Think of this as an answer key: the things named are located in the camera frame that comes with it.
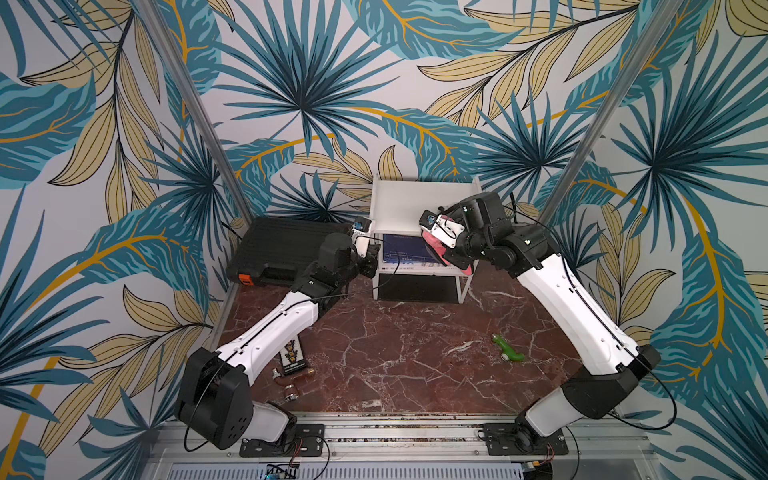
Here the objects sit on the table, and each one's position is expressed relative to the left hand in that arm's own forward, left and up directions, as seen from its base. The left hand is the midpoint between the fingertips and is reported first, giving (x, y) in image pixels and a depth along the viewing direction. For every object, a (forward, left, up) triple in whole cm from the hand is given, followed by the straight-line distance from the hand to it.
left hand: (375, 247), depth 79 cm
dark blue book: (+5, -9, -6) cm, 12 cm away
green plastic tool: (-14, -37, -25) cm, 46 cm away
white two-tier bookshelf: (+9, -5, -4) cm, 11 cm away
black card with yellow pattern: (-21, +23, -25) cm, 40 cm away
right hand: (-2, -18, +8) cm, 20 cm away
